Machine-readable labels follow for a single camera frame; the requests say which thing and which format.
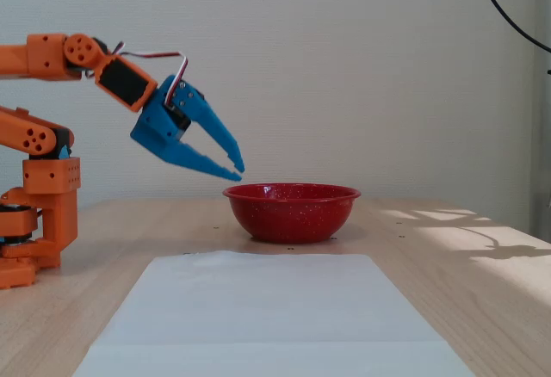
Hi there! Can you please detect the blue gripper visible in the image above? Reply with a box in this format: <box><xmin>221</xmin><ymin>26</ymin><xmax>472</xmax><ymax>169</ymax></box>
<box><xmin>129</xmin><ymin>74</ymin><xmax>246</xmax><ymax>182</ymax></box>

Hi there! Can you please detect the red speckled bowl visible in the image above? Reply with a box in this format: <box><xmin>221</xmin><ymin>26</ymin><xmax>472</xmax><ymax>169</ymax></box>
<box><xmin>222</xmin><ymin>182</ymin><xmax>362</xmax><ymax>245</ymax></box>

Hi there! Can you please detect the white paper sheet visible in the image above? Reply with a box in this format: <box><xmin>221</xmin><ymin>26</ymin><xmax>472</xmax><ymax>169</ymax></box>
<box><xmin>71</xmin><ymin>250</ymin><xmax>475</xmax><ymax>377</ymax></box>

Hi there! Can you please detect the white red black servo wire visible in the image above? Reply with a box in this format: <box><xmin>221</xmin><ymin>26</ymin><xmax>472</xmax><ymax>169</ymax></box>
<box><xmin>84</xmin><ymin>40</ymin><xmax>189</xmax><ymax>108</ymax></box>

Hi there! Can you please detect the black hanging cable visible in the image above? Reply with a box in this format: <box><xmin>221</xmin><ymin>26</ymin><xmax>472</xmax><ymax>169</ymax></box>
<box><xmin>473</xmin><ymin>0</ymin><xmax>551</xmax><ymax>53</ymax></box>

